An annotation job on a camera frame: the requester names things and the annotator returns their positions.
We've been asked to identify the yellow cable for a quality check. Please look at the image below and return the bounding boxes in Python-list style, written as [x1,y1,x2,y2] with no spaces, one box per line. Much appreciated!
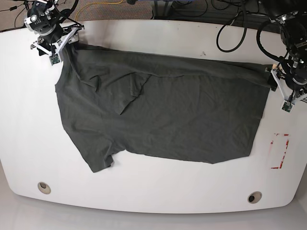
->
[74,0,123,22]

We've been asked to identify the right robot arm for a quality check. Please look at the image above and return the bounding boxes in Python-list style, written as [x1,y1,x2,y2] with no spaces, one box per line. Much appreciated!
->
[24,0,84,62]

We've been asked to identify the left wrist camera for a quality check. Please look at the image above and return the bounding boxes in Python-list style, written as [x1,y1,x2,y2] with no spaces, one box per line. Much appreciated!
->
[281,101,294,113]

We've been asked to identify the left table grommet hole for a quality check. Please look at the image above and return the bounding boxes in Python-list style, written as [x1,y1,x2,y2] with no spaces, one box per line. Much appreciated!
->
[37,182,51,195]

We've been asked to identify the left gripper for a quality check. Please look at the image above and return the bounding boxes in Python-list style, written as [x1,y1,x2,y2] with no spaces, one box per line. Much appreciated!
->
[265,64,307,105]

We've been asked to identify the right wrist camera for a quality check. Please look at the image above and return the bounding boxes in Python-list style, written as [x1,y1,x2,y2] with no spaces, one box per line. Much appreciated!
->
[49,54,61,66]

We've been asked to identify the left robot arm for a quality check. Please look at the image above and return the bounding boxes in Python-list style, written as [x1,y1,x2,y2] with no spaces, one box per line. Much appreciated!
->
[262,0,307,103]

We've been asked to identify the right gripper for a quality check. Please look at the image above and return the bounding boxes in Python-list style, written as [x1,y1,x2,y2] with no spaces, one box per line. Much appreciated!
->
[30,24,84,57]

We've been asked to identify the table grommet hole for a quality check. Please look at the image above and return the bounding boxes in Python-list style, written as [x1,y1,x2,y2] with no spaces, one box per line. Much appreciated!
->
[37,182,51,195]
[248,191,262,204]

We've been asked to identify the red tape rectangle marking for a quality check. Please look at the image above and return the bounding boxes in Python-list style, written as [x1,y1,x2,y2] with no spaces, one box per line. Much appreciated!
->
[267,133,290,170]

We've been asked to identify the right table grommet hole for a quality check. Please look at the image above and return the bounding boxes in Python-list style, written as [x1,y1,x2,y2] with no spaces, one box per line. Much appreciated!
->
[248,191,262,204]

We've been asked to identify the dark grey t-shirt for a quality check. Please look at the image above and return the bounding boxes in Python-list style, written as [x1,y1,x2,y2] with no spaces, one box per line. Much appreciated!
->
[55,43,270,172]

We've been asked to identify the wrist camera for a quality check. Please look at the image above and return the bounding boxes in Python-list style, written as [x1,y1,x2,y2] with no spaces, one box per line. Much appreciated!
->
[49,54,61,66]
[281,101,294,113]

